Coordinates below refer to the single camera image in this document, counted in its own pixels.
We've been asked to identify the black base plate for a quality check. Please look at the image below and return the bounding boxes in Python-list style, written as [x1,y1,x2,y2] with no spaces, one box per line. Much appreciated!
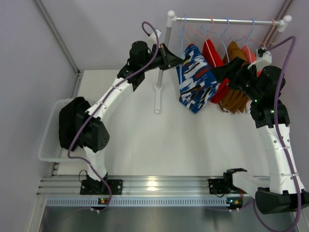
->
[208,178,240,195]
[80,179,123,195]

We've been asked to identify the brown garment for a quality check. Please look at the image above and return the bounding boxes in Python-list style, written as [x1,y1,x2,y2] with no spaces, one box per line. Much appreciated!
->
[219,42,249,114]

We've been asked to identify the silver clothes rack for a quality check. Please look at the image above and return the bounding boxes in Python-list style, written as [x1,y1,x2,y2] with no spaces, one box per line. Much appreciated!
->
[154,10,292,114]

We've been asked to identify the grey slotted cable duct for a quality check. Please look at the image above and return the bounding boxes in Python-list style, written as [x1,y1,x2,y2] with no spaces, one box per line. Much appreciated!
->
[46,196,241,207]

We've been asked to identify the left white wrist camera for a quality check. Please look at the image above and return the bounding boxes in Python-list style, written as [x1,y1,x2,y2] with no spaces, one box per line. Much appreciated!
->
[148,29,162,44]

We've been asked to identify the empty pink hanger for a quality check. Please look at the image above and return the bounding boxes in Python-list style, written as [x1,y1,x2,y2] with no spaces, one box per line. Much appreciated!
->
[249,18,276,48]

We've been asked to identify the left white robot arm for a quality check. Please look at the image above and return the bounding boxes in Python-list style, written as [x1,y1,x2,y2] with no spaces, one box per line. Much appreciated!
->
[75,41,183,195]

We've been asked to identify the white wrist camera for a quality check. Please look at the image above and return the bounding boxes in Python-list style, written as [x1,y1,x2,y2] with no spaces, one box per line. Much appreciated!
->
[148,29,162,44]
[248,47,272,71]

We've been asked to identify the white plastic basket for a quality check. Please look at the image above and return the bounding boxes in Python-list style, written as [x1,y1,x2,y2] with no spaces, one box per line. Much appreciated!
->
[37,99,77,162]

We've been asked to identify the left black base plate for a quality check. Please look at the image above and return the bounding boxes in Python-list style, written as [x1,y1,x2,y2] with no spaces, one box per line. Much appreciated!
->
[80,179,123,195]

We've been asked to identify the aluminium mounting rail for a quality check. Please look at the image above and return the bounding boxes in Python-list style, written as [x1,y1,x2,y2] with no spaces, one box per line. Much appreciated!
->
[36,175,300,195]

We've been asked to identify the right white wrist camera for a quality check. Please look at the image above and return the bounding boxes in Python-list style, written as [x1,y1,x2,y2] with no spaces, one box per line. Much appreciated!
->
[248,47,272,71]

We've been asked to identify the coral orange garment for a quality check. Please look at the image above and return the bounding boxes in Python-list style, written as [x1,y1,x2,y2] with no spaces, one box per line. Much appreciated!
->
[241,45,257,64]

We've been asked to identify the black trousers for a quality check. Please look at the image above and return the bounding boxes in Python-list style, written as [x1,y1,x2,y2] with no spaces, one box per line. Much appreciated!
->
[58,97,90,150]

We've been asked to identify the red garment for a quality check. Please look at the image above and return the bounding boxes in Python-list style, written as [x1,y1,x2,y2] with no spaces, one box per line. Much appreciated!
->
[202,39,229,103]

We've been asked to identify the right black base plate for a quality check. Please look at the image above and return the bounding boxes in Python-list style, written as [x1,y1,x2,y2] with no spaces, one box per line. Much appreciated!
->
[208,178,240,195]

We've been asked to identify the blue white patterned shorts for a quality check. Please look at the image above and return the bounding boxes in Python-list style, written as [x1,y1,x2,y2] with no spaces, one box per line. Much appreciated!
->
[176,43,218,114]

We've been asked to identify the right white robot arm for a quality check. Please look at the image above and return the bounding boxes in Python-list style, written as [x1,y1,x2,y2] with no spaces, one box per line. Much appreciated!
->
[211,57,309,215]

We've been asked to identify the light blue wire hanger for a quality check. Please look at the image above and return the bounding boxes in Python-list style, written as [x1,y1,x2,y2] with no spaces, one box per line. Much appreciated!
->
[178,13,187,87]

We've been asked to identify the pink hanger with red garment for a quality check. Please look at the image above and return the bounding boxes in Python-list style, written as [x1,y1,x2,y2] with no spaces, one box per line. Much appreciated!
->
[209,17,224,67]

